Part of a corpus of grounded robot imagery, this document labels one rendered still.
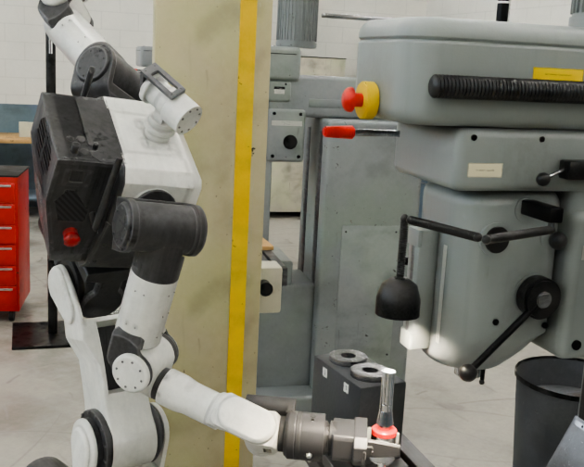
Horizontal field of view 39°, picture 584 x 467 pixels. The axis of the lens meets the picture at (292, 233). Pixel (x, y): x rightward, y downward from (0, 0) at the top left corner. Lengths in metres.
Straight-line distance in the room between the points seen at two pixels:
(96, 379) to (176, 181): 0.50
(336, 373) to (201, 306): 1.31
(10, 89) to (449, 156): 9.14
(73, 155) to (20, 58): 8.72
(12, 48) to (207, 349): 7.41
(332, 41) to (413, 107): 9.64
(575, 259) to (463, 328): 0.22
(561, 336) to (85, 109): 0.96
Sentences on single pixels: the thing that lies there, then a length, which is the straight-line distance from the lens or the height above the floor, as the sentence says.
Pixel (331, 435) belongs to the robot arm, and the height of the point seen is 1.15.
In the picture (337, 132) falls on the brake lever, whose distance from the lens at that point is 1.44.
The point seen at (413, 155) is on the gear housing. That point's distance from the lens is 1.44.
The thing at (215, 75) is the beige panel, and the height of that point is 1.76.
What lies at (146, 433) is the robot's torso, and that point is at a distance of 1.87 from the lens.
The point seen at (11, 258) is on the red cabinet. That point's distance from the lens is 5.87.
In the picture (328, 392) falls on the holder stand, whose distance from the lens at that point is 1.99.
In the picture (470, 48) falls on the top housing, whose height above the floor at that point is 1.85.
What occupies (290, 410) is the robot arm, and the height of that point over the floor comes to 1.18.
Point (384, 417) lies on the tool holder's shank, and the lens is 1.57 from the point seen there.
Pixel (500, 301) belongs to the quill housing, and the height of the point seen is 1.44.
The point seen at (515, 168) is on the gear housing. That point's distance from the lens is 1.36.
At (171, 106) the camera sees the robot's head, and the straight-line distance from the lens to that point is 1.59.
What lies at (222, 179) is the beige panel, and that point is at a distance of 3.09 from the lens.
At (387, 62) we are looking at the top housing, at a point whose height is 1.82.
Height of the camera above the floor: 1.81
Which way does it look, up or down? 11 degrees down
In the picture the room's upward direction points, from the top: 3 degrees clockwise
